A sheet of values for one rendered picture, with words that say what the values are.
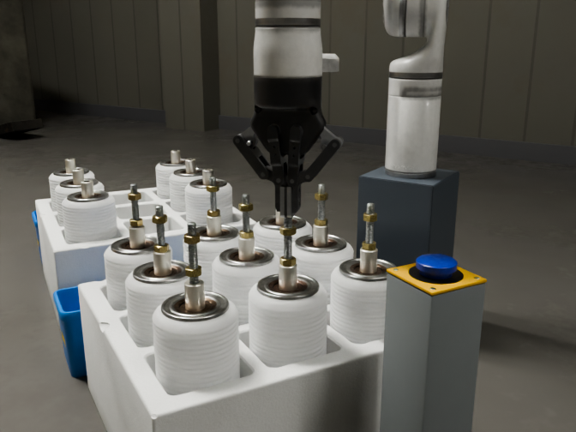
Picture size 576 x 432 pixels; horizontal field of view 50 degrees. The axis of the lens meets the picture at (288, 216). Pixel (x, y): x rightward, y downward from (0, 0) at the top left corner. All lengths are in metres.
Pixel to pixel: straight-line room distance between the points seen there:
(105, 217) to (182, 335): 0.55
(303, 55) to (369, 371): 0.38
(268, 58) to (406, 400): 0.38
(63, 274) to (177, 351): 0.53
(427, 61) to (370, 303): 0.47
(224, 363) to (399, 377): 0.19
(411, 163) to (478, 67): 1.94
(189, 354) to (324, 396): 0.17
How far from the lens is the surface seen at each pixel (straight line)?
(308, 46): 0.67
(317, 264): 0.87
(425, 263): 0.62
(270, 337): 0.74
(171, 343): 0.69
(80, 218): 1.19
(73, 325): 1.07
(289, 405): 0.73
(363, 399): 0.79
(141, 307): 0.79
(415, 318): 0.62
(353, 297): 0.78
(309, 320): 0.73
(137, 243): 0.91
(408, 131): 1.10
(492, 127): 3.02
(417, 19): 1.09
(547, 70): 2.95
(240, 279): 0.82
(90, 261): 1.18
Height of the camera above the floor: 0.55
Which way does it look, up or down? 16 degrees down
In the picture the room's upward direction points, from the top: straight up
